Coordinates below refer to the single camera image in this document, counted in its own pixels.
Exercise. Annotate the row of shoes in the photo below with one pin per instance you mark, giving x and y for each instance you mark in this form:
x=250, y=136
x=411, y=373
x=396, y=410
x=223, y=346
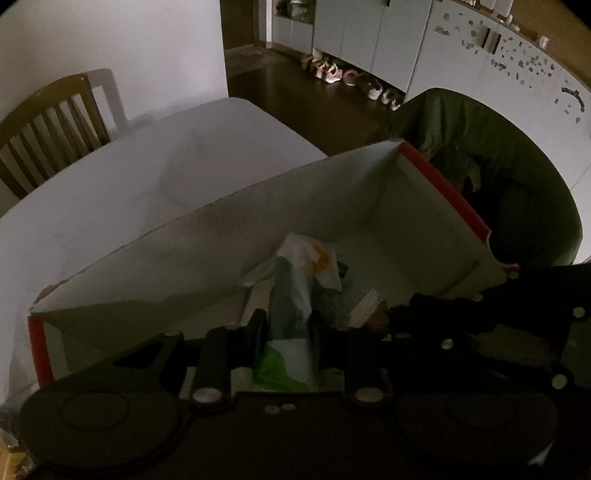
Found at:
x=330, y=74

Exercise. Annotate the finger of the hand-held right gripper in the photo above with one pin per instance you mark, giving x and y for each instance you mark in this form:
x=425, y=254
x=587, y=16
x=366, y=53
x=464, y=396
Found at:
x=461, y=311
x=508, y=364

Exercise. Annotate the red cardboard box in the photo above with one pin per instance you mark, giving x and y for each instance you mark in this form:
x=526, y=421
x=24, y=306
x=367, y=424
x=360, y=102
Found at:
x=207, y=258

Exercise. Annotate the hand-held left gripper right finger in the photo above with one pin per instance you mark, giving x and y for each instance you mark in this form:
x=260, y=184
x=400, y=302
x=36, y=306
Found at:
x=318, y=341

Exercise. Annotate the white lower cabinet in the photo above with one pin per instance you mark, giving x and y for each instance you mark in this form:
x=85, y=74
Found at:
x=369, y=32

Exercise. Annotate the wooden slatted chair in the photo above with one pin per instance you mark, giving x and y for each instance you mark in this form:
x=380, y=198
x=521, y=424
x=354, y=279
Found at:
x=55, y=134

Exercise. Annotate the pale flat packet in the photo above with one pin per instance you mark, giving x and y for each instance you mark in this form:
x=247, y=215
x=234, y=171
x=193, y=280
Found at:
x=369, y=307

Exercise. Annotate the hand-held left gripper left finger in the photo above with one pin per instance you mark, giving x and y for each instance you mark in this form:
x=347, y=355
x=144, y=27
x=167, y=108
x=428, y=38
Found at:
x=257, y=337

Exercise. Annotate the white printed plastic bag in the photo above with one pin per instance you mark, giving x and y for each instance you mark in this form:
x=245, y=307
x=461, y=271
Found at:
x=295, y=295

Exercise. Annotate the white cabinet with stickers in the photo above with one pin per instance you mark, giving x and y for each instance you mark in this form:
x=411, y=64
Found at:
x=508, y=101

